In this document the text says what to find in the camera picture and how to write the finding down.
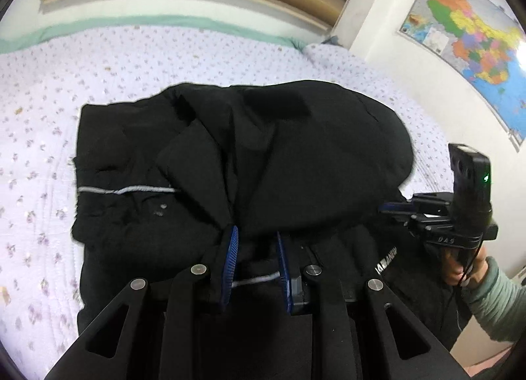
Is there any black jacket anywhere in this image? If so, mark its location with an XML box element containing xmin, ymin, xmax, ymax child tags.
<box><xmin>70</xmin><ymin>79</ymin><xmax>473</xmax><ymax>380</ymax></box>

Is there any green right sleeve forearm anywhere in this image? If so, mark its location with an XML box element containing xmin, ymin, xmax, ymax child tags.
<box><xmin>462</xmin><ymin>256</ymin><xmax>525</xmax><ymax>343</ymax></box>

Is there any right hand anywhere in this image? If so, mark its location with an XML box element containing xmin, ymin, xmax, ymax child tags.
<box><xmin>441</xmin><ymin>246</ymin><xmax>489</xmax><ymax>288</ymax></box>

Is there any floral white bed quilt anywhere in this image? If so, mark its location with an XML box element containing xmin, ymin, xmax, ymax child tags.
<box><xmin>1</xmin><ymin>26</ymin><xmax>453</xmax><ymax>379</ymax></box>

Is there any colourful wall map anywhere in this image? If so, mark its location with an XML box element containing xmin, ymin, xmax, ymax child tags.
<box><xmin>399</xmin><ymin>0</ymin><xmax>525</xmax><ymax>149</ymax></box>

